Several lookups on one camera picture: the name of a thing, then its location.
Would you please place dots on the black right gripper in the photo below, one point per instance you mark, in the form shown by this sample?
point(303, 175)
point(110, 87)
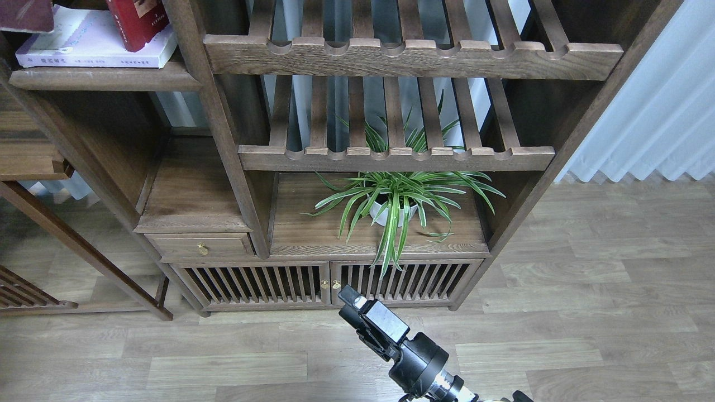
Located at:
point(418, 363)

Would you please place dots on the red cover book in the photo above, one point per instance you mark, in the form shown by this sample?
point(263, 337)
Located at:
point(138, 21)

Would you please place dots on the white lavender book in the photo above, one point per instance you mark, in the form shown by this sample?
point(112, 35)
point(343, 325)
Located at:
point(90, 38)

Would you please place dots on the dark maroon book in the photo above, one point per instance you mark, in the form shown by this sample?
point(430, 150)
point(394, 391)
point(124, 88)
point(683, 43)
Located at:
point(27, 16)

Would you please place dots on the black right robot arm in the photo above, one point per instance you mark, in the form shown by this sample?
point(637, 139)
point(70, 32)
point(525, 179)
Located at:
point(458, 391)

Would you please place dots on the left slatted cabinet door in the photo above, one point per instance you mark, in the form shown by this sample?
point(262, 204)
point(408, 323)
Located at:
point(253, 286)

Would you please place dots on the slatted cabinet door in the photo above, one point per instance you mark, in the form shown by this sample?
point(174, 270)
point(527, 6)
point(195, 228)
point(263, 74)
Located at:
point(419, 283)
point(253, 286)

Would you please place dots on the right slatted cabinet door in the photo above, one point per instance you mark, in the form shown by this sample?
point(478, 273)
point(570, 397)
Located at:
point(419, 283)

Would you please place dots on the white plant pot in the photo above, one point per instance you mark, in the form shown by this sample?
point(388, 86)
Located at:
point(379, 211)

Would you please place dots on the green spider plant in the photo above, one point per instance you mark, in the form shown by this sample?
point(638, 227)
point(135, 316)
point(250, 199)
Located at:
point(428, 189)

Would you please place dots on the dark wooden bookshelf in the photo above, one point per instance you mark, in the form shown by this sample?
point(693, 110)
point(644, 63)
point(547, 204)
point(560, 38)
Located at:
point(259, 96)

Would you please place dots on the small wooden drawer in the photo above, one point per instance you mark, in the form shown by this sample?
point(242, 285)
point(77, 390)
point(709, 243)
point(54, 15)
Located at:
point(222, 245)

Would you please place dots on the white curtain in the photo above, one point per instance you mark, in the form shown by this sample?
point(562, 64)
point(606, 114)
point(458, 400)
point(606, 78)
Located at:
point(662, 119)

